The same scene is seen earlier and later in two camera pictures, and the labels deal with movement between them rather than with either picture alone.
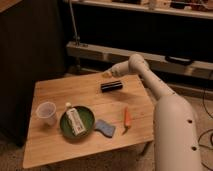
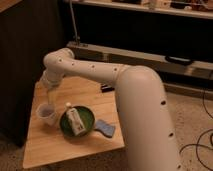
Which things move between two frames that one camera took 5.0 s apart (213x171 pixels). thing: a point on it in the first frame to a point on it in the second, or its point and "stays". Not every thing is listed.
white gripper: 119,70 to 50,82
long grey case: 157,61 stays
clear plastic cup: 46,114 stays
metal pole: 75,35 stays
